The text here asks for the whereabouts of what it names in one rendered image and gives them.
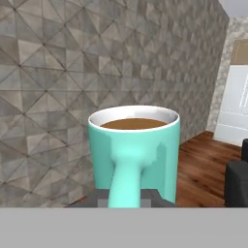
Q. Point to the white fridge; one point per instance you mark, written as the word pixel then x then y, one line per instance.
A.
pixel 233 103

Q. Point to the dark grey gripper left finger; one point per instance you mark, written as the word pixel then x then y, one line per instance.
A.
pixel 97 199

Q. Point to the turquoise coffee mug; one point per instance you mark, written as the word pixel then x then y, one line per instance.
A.
pixel 142 151

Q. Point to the tan wall cupboard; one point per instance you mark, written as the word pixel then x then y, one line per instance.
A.
pixel 239 51

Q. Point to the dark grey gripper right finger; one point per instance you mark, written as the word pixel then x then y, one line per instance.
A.
pixel 151 198

